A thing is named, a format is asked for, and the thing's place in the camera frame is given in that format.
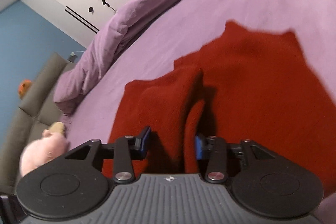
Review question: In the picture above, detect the red knit cardigan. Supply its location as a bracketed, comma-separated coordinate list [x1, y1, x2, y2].
[101, 20, 336, 193]

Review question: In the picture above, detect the grey padded headboard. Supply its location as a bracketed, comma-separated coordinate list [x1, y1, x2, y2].
[0, 53, 67, 195]

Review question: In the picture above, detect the pink plush toy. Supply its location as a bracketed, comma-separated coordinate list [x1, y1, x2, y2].
[20, 122, 70, 177]

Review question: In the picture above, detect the purple duvet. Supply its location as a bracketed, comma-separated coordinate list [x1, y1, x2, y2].
[53, 0, 243, 115]

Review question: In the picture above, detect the bed with purple sheet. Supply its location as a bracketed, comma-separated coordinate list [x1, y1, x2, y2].
[52, 0, 336, 146]

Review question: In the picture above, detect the orange toy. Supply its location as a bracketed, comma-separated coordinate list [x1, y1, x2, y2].
[18, 79, 32, 99]

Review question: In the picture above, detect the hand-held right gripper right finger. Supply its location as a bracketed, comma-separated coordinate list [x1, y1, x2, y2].
[195, 135, 279, 184]

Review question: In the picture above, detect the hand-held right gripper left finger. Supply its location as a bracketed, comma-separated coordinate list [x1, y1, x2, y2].
[63, 126, 152, 184]

